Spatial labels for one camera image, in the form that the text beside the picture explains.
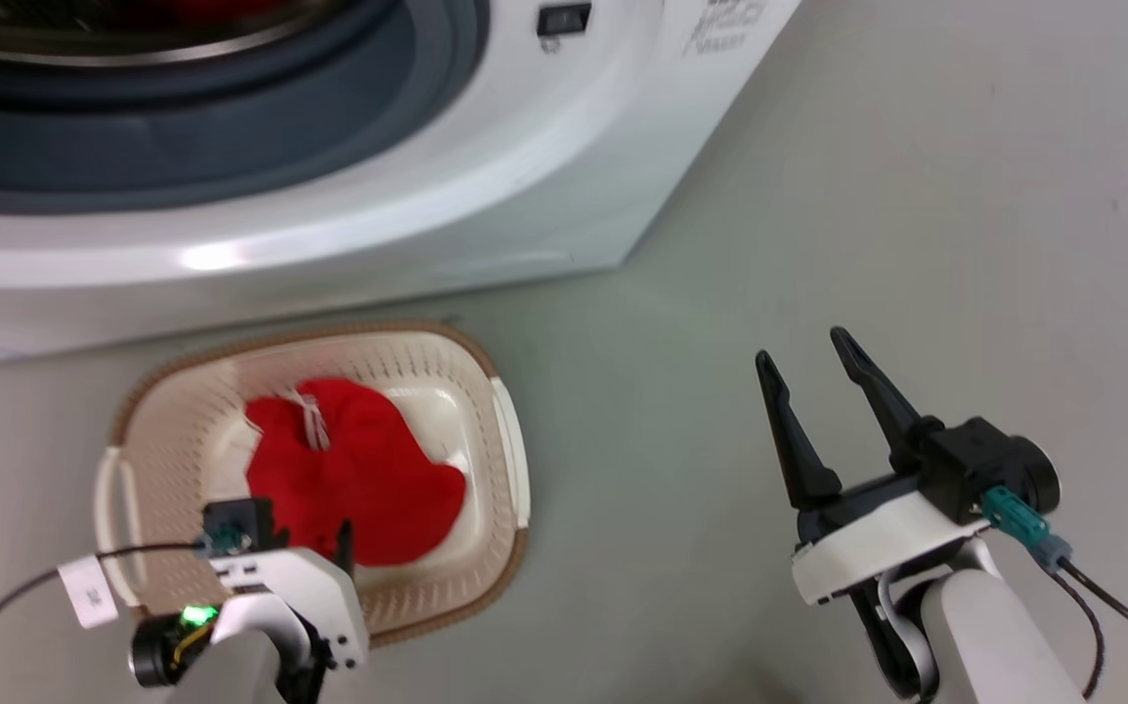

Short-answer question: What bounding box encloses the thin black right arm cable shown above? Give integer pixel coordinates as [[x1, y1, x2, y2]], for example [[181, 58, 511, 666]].
[[1051, 555, 1128, 699]]

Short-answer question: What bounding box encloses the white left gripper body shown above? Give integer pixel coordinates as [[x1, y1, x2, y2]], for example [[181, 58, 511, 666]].
[[207, 546, 370, 676]]

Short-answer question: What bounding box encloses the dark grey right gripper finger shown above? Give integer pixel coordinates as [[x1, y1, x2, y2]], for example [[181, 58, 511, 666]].
[[755, 349, 845, 511], [829, 326, 946, 477]]

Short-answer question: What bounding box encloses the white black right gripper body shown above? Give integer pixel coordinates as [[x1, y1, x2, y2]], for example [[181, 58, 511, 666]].
[[791, 471, 1001, 608]]

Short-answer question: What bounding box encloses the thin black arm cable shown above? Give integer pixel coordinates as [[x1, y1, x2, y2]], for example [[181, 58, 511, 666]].
[[1051, 555, 1128, 699], [0, 543, 205, 685]]

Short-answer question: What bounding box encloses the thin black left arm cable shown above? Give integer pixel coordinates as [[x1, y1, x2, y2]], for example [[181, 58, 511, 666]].
[[0, 543, 205, 685]]

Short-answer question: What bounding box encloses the beige plastic laundry basket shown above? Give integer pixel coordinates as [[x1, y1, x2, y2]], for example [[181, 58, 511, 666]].
[[93, 321, 533, 648]]

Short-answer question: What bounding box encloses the red garment with white tag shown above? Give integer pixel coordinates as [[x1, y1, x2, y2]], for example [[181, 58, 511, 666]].
[[244, 377, 468, 568]]

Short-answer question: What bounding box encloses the teal right cable connector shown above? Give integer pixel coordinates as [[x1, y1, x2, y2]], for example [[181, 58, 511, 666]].
[[978, 486, 1075, 574]]

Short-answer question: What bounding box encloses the white front-load washing machine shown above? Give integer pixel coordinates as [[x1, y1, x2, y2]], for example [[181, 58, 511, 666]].
[[0, 0, 803, 368]]

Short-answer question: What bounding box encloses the white left cable label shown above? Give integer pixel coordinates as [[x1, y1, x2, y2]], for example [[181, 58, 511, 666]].
[[57, 554, 121, 630]]

